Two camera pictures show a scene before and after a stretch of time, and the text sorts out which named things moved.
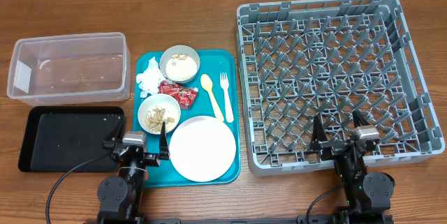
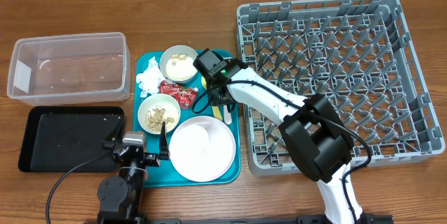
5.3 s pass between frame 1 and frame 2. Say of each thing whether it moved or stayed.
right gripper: moved
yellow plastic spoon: stayed
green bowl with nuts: stayed
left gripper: stayed
